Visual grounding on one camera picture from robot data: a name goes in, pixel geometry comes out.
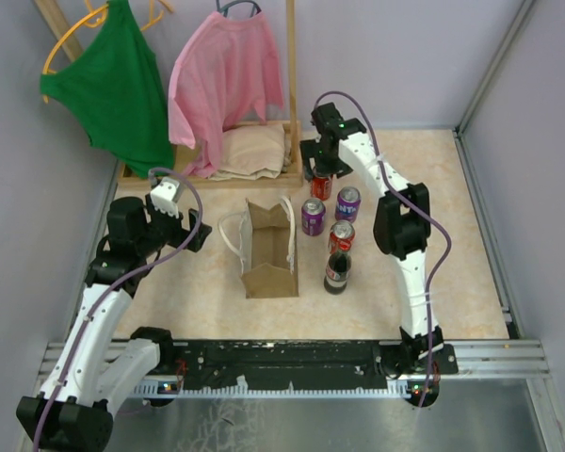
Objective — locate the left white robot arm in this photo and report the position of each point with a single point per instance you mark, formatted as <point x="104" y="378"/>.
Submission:
<point x="77" y="405"/>

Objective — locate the red cola can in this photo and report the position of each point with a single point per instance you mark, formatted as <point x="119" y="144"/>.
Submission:
<point x="341" y="236"/>
<point x="321" y="186"/>

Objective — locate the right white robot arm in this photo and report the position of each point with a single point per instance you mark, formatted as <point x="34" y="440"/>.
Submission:
<point x="402" y="224"/>

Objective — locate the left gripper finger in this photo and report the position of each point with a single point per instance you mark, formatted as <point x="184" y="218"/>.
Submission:
<point x="195" y="220"/>
<point x="194" y="241"/>

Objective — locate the pink t-shirt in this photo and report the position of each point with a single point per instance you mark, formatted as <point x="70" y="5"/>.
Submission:
<point x="228" y="69"/>

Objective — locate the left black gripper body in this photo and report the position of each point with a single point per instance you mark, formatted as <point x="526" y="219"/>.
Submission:
<point x="163" y="229"/>

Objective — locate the brown burlap canvas bag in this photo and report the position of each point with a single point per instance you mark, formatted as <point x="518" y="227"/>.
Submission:
<point x="267" y="249"/>

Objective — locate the wooden clothes rack frame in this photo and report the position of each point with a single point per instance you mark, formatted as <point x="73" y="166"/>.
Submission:
<point x="55" y="19"/>

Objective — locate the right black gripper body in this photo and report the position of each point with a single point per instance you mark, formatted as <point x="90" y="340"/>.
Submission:
<point x="326" y="164"/>

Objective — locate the purple soda can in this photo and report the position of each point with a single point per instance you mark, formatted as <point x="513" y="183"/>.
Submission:
<point x="348" y="203"/>
<point x="313" y="213"/>

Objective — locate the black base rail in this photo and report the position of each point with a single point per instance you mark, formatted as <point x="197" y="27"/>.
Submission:
<point x="301" y="365"/>

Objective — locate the grey clothes hanger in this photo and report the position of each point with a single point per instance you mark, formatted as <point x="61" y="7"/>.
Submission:
<point x="238" y="9"/>

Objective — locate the dark cola bottle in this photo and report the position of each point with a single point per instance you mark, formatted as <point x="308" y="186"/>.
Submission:
<point x="337" y="272"/>

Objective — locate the purple soda can right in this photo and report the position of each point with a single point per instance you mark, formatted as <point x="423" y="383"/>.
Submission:
<point x="348" y="203"/>

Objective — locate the purple soda can left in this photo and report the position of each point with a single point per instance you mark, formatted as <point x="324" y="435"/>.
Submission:
<point x="313" y="213"/>

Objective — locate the red cola can front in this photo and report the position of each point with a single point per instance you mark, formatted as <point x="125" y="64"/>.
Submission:
<point x="341" y="236"/>

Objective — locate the cream folded cloth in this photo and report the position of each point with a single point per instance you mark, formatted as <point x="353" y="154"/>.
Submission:
<point x="253" y="152"/>

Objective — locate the green tank top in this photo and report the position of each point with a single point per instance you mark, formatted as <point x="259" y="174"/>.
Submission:
<point x="115" y="91"/>

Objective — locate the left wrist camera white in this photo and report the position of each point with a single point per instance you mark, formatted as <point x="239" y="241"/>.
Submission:
<point x="166" y="194"/>

